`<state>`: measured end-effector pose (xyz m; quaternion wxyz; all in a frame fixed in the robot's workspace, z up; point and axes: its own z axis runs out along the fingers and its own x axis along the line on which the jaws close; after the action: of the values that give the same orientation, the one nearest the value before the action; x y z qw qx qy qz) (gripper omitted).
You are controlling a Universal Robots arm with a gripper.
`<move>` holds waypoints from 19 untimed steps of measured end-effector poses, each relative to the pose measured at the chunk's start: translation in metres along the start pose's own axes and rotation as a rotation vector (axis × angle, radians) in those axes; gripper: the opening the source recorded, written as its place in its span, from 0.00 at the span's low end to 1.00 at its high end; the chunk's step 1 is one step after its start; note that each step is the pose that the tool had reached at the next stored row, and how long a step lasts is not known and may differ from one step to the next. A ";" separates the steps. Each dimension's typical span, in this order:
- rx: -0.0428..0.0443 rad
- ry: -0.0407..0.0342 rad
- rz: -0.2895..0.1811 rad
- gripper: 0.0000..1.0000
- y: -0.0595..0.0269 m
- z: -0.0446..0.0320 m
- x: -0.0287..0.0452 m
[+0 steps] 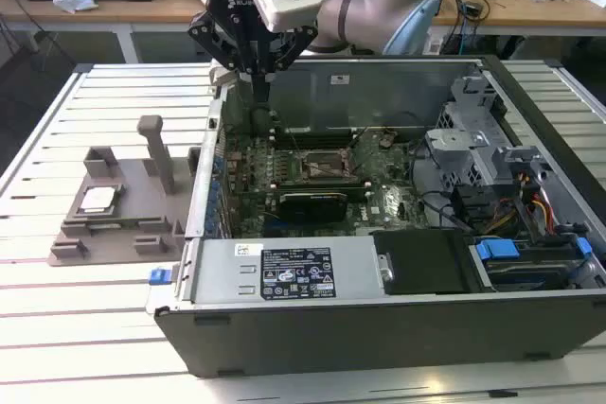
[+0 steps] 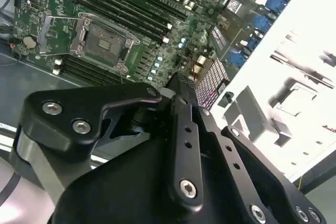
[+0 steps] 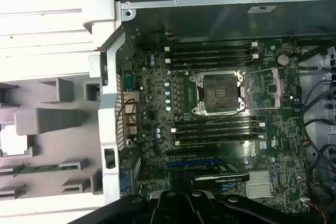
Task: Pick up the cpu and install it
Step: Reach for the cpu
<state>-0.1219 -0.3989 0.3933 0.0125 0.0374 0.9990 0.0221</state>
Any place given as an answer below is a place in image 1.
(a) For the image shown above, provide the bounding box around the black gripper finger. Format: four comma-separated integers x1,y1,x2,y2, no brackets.
261,25,319,103
187,10,262,103

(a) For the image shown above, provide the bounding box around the metal locking lever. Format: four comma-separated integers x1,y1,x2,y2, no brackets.
289,131,308,163
347,127,369,157

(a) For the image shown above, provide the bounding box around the CPU with silver top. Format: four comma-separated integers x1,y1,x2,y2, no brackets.
78,186,120,214

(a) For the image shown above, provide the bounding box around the CPU socket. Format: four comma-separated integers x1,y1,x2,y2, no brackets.
296,147,357,184

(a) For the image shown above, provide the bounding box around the wooden desk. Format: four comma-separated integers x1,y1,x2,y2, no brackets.
0,0,209,64
428,0,606,39

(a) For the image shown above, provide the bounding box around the RAM slot with white clips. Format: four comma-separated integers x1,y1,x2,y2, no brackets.
274,127,356,134
279,184,366,190
275,136,357,144
279,177,365,183

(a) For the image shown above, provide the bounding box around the crumpled white paper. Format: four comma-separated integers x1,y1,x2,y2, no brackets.
51,0,99,15

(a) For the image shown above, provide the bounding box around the grey parts rack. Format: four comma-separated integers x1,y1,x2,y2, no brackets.
46,114,205,269

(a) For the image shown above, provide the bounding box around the green motherboard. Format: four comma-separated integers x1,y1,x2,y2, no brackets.
221,127,430,239

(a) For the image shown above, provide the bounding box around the silver metal drive cage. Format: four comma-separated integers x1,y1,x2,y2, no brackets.
422,73,558,200

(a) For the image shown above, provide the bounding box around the black power connector block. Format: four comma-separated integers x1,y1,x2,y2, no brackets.
449,184,496,228

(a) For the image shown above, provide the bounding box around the silver power supply box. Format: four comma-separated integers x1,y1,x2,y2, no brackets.
175,236,395,307

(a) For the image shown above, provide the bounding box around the black plastic shroud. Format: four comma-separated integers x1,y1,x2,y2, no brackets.
369,228,476,296

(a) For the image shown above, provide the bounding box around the open black PC case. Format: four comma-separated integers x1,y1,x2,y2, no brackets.
145,54,606,379

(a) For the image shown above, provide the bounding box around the hard disk in blue carrier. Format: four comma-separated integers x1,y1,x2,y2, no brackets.
468,237,596,292

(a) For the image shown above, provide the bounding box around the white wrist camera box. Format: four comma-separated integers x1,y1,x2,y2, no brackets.
249,0,325,34

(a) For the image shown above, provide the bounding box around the thin black cable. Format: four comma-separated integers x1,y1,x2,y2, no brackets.
407,136,468,235

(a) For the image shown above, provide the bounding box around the red yellow wire bundle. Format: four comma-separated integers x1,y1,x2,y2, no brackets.
491,170,559,237

